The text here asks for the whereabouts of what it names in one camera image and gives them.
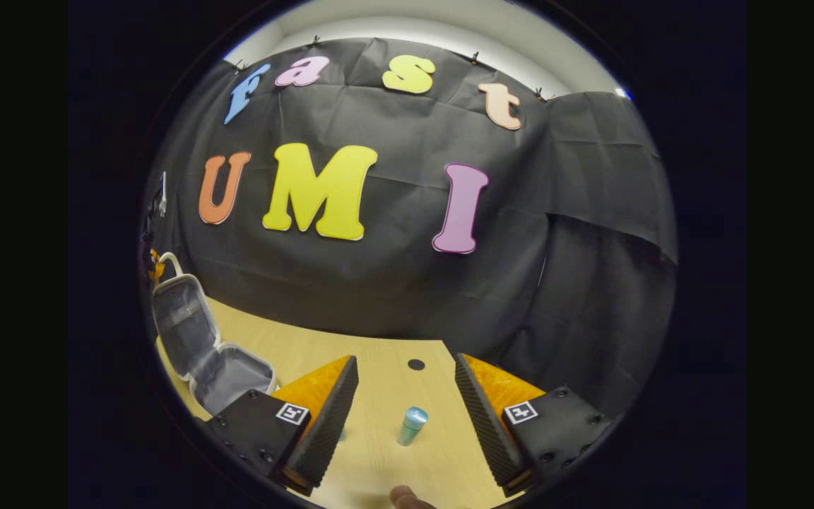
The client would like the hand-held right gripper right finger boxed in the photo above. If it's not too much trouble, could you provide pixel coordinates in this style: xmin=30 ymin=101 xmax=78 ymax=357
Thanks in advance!
xmin=454 ymin=353 xmax=613 ymax=497

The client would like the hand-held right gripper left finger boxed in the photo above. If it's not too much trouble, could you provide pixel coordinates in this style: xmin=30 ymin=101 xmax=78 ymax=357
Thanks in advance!
xmin=206 ymin=355 xmax=360 ymax=496

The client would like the teal skin care tube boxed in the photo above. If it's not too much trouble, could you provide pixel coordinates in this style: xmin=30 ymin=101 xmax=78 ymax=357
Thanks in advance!
xmin=397 ymin=406 xmax=430 ymax=447

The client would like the white suitcase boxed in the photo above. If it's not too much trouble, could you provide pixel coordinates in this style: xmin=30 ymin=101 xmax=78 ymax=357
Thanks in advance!
xmin=151 ymin=252 xmax=278 ymax=416

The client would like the black backdrop cloth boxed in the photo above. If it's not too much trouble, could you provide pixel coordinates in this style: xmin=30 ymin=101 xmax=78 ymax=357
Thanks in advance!
xmin=142 ymin=37 xmax=678 ymax=418

